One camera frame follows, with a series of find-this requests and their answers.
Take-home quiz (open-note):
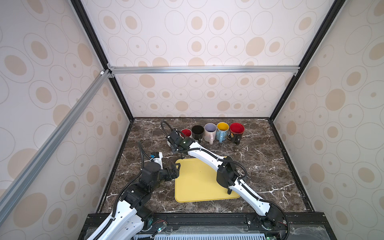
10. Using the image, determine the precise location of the white mug front row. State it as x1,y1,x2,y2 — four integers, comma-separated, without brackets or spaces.
181,129,192,139

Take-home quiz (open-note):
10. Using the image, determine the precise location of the black mug white base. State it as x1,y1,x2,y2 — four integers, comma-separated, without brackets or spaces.
192,125,205,143

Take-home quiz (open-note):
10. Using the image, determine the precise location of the pink iridescent mug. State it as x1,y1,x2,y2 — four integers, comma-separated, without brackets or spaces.
204,123,217,145

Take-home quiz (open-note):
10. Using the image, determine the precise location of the blue mug yellow inside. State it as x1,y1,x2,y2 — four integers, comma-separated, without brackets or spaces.
216,122,230,143

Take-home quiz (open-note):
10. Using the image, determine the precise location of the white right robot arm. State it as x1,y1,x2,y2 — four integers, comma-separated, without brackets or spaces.
161,120,290,240

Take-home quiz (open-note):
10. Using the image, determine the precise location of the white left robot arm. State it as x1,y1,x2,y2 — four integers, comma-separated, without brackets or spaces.
88,143,181,240

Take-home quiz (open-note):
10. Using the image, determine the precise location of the yellow plastic tray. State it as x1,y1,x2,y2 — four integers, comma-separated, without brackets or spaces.
175,159,240,203

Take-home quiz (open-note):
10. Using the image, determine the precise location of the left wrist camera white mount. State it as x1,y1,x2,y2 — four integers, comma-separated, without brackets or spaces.
150,152,163,170

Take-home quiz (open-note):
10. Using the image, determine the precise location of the aluminium rail back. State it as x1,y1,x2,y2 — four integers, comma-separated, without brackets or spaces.
110,65,300,75

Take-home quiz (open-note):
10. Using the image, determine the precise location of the aluminium rail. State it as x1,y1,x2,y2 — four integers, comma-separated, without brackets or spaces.
1,69,112,225
110,65,300,75

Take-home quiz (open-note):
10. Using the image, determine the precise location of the aluminium rail left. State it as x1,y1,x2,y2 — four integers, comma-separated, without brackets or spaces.
1,69,112,225

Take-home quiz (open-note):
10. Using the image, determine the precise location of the black left corner post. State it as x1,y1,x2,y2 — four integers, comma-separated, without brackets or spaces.
70,0,135,122

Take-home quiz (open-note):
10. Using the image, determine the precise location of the black base frame rail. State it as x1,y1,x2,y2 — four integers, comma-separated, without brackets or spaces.
80,212,337,240

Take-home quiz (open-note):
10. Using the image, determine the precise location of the black corner frame post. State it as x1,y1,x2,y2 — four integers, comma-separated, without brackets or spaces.
269,0,346,123

